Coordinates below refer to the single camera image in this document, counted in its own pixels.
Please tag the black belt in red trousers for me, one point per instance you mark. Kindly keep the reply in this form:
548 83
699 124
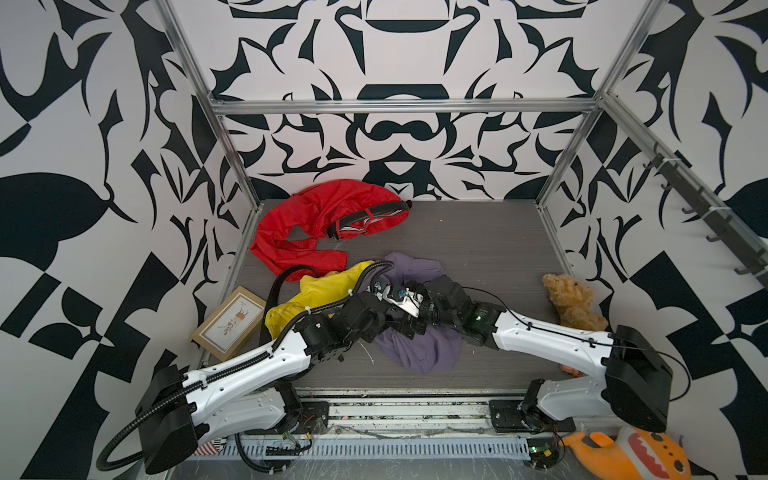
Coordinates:
370 221

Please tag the white cable duct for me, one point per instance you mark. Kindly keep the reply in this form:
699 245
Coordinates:
369 448

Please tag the yellow trousers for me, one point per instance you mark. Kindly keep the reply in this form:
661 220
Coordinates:
313 293

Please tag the framed picture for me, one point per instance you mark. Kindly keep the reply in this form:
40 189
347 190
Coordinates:
224 332

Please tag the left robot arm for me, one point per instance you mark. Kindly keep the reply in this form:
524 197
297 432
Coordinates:
179 416

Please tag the red trousers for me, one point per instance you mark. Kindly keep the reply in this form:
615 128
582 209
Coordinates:
289 234

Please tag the black coat hook rail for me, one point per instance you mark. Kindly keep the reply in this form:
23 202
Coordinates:
725 225

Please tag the orange monster plush toy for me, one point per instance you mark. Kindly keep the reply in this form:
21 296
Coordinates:
632 454

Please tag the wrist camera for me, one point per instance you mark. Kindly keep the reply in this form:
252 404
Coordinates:
406 300
381 287

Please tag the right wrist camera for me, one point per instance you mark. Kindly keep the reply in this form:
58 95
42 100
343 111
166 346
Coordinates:
406 300

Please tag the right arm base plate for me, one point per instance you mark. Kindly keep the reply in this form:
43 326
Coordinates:
509 416

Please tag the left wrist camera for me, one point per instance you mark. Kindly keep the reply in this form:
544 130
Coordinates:
381 287

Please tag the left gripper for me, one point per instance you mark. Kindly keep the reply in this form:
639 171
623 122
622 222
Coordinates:
371 334

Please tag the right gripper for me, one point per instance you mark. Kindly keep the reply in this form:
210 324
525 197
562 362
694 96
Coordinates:
408 320

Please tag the purple trousers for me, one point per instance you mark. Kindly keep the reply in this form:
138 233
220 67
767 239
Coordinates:
438 349

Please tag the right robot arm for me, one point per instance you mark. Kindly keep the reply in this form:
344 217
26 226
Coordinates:
621 373

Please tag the brown teddy bear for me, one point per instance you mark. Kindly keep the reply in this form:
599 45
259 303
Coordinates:
573 302

